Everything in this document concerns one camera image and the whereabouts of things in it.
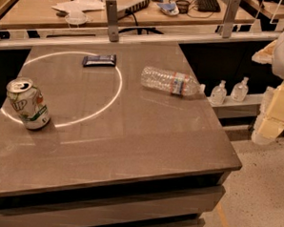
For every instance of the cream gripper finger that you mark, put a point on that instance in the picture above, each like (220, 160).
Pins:
(273, 103)
(266, 131)

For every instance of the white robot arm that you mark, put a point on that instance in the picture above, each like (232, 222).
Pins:
(273, 54)

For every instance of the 7up soda can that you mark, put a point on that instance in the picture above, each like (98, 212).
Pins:
(28, 101)

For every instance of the left hand sanitizer bottle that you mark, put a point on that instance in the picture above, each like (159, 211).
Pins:
(218, 93)

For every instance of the clear plastic water bottle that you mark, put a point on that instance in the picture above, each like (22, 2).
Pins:
(177, 83)

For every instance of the black computer keyboard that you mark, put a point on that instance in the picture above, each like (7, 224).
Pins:
(208, 5)

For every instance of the blue white packet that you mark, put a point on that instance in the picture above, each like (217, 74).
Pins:
(168, 8)

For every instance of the upper cabinet drawer front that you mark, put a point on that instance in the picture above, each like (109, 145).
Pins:
(165, 207)

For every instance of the white papers on desk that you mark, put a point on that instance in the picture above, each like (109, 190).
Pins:
(83, 5)

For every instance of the white face mask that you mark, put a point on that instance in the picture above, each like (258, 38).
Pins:
(76, 17)

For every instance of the right grey metal post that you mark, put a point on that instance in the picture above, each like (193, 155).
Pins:
(231, 12)

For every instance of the grey metal post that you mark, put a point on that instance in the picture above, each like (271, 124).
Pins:
(231, 12)
(112, 20)

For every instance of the left grey metal post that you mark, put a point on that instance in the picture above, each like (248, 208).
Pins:
(112, 20)

